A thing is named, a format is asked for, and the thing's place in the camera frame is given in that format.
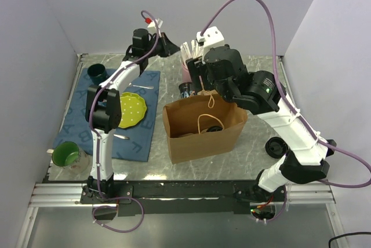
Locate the green cup at edge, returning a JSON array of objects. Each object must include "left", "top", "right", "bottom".
[{"left": 52, "top": 141, "right": 89, "bottom": 174}]

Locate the silver fork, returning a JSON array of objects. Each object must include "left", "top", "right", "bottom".
[{"left": 114, "top": 134, "right": 130, "bottom": 140}]

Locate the pink straw holder cup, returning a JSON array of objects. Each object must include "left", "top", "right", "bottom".
[{"left": 181, "top": 61, "right": 192, "bottom": 82}]

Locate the white paper straws bundle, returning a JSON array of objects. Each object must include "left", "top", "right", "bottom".
[{"left": 180, "top": 39, "right": 203, "bottom": 63}]

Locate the green polka dot plate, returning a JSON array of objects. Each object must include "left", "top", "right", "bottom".
[{"left": 118, "top": 92, "right": 147, "bottom": 129}]

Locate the silver spoon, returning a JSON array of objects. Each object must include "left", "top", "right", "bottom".
[{"left": 128, "top": 83, "right": 154, "bottom": 90}]

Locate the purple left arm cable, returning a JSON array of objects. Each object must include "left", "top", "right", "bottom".
[{"left": 88, "top": 9, "right": 162, "bottom": 234}]

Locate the dark green mug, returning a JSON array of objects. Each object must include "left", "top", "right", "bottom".
[{"left": 87, "top": 64, "right": 110, "bottom": 85}]

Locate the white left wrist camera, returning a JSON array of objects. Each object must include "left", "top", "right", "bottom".
[{"left": 147, "top": 19, "right": 163, "bottom": 34}]

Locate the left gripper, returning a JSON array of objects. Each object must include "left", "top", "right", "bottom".
[{"left": 145, "top": 32, "right": 181, "bottom": 59}]

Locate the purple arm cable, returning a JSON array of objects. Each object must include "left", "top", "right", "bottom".
[
  {"left": 199, "top": 0, "right": 371, "bottom": 224},
  {"left": 88, "top": 9, "right": 162, "bottom": 234}
]

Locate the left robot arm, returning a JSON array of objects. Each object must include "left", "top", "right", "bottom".
[{"left": 85, "top": 28, "right": 180, "bottom": 203}]

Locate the single pulp cup carrier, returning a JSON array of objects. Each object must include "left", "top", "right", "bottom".
[{"left": 178, "top": 129, "right": 207, "bottom": 138}]

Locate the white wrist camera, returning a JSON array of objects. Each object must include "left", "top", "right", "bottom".
[
  {"left": 196, "top": 26, "right": 225, "bottom": 55},
  {"left": 147, "top": 19, "right": 163, "bottom": 34}
]

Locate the blue letter placemat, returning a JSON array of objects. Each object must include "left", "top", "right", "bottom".
[{"left": 52, "top": 68, "right": 161, "bottom": 162}]

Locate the brown paper bag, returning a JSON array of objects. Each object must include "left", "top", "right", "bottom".
[{"left": 162, "top": 94, "right": 248, "bottom": 164}]

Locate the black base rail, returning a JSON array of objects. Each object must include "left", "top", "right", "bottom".
[{"left": 80, "top": 180, "right": 285, "bottom": 217}]

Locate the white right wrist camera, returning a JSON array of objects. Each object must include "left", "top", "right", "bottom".
[{"left": 196, "top": 26, "right": 225, "bottom": 55}]

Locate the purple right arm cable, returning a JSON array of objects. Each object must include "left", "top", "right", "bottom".
[{"left": 199, "top": 0, "right": 371, "bottom": 224}]

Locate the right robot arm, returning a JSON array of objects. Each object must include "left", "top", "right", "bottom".
[{"left": 186, "top": 45, "right": 334, "bottom": 202}]

